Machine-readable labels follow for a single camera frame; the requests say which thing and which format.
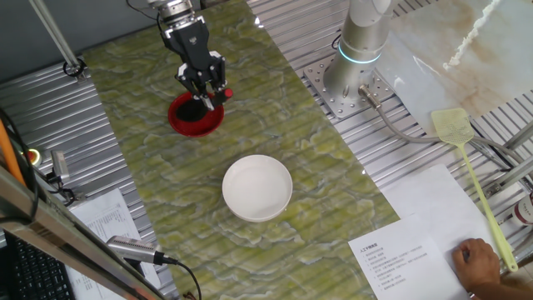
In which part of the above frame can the grey corrugated cable conduit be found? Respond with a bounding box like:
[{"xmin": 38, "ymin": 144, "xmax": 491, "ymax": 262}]
[{"xmin": 357, "ymin": 84, "xmax": 528, "ymax": 166}]

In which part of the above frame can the paper with short text list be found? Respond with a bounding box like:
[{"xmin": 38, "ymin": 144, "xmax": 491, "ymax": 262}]
[{"xmin": 347, "ymin": 213, "xmax": 472, "ymax": 300}]

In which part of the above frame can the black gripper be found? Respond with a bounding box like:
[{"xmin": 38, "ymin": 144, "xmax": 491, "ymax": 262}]
[{"xmin": 161, "ymin": 16, "xmax": 228, "ymax": 112}]

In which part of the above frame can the small grey camera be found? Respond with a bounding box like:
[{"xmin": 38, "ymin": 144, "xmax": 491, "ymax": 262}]
[{"xmin": 49, "ymin": 149, "xmax": 71, "ymax": 180}]

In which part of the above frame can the red bowl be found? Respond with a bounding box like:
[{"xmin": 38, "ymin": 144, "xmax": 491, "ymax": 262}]
[{"xmin": 167, "ymin": 90, "xmax": 226, "ymax": 138}]

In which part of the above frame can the red white can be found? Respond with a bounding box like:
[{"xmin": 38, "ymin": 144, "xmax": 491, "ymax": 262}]
[{"xmin": 511, "ymin": 193, "xmax": 533, "ymax": 228}]

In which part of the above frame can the green marble pattern mat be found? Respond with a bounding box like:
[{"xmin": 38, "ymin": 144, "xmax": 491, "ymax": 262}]
[{"xmin": 81, "ymin": 0, "xmax": 401, "ymax": 300}]

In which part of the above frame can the beige marble pattern sheet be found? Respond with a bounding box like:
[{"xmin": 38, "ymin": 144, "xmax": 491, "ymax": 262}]
[{"xmin": 372, "ymin": 0, "xmax": 533, "ymax": 137}]

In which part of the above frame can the paper with dense printed table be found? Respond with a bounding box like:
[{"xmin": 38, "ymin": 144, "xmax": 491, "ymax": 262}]
[{"xmin": 66, "ymin": 187, "xmax": 162, "ymax": 300}]

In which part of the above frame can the person's bare hand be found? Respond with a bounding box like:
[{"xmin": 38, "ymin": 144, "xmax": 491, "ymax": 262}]
[{"xmin": 452, "ymin": 237, "xmax": 501, "ymax": 293}]

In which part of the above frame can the aluminium profile bar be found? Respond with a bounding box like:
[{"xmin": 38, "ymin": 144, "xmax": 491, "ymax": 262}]
[
  {"xmin": 501, "ymin": 120, "xmax": 533, "ymax": 151},
  {"xmin": 482, "ymin": 156, "xmax": 533, "ymax": 199}
]

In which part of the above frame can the thin metal rod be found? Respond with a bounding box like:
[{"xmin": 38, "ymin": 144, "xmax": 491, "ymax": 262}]
[{"xmin": 27, "ymin": 0, "xmax": 84, "ymax": 72}]

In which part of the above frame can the black keyboard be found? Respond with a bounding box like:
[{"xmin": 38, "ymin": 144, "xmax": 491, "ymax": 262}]
[{"xmin": 3, "ymin": 232, "xmax": 78, "ymax": 300}]

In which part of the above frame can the person's bare forearm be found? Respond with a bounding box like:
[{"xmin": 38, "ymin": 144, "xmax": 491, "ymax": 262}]
[{"xmin": 469, "ymin": 272, "xmax": 533, "ymax": 300}]

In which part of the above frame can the blank white paper sheet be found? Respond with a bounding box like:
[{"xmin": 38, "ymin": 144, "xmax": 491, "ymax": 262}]
[{"xmin": 381, "ymin": 163, "xmax": 501, "ymax": 272}]

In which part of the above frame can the silver finned camera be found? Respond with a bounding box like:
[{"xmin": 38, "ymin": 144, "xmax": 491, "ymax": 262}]
[{"xmin": 106, "ymin": 235, "xmax": 164, "ymax": 266}]

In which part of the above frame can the white bowl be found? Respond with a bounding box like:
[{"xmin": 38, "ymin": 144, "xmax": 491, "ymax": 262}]
[{"xmin": 222, "ymin": 154, "xmax": 294, "ymax": 223}]

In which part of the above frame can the orange pole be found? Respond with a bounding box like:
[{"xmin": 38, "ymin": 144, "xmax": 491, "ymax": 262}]
[{"xmin": 0, "ymin": 118, "xmax": 26, "ymax": 187}]

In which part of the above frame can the black rod base clamp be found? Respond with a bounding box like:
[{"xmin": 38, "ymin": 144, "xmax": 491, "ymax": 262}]
[{"xmin": 62, "ymin": 57, "xmax": 88, "ymax": 83}]

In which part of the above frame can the black camera cable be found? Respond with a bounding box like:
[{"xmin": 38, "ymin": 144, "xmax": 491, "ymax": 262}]
[{"xmin": 160, "ymin": 254, "xmax": 203, "ymax": 300}]

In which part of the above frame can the yellow-green fly swatter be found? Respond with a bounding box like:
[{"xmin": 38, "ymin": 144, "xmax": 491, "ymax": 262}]
[{"xmin": 431, "ymin": 107, "xmax": 520, "ymax": 274}]

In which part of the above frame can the black ladle with red tip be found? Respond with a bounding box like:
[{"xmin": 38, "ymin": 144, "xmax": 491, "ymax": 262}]
[{"xmin": 176, "ymin": 87, "xmax": 234, "ymax": 123}]

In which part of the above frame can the small camera mount clamp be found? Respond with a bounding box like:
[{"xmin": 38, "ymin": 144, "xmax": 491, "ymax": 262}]
[{"xmin": 45, "ymin": 172, "xmax": 77, "ymax": 204}]

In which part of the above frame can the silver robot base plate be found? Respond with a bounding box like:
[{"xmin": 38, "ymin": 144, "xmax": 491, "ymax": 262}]
[{"xmin": 302, "ymin": 56, "xmax": 396, "ymax": 121}]

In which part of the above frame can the aluminium frame bar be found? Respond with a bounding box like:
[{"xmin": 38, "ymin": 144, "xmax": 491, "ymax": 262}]
[{"xmin": 0, "ymin": 164, "xmax": 167, "ymax": 300}]

